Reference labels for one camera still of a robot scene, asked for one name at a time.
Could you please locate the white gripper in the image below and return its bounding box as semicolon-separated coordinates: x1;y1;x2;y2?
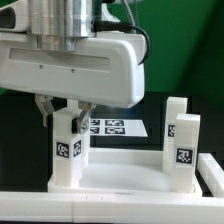
0;32;145;134

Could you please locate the white desk top tray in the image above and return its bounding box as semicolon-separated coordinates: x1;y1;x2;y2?
48;148;202;197

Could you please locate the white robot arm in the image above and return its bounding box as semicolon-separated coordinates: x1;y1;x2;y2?
0;0;150;133

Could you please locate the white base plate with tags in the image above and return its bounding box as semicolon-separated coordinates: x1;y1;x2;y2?
90;118;147;137

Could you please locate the white front fence rail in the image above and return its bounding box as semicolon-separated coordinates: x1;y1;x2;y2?
0;192;224;224

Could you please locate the white side fence rail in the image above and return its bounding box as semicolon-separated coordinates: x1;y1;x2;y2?
197;153;224;198

